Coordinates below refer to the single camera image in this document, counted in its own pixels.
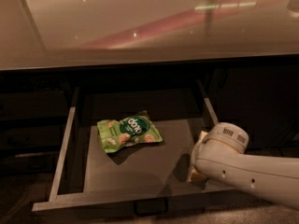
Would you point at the dark drawer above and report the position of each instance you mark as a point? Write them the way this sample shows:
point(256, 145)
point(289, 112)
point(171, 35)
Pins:
point(136, 180)
point(29, 163)
point(32, 105)
point(30, 137)

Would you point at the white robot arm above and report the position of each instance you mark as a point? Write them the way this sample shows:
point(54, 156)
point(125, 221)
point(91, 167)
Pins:
point(220, 155)

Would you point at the items inside top drawer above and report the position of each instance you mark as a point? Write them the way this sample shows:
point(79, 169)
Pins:
point(114, 135)

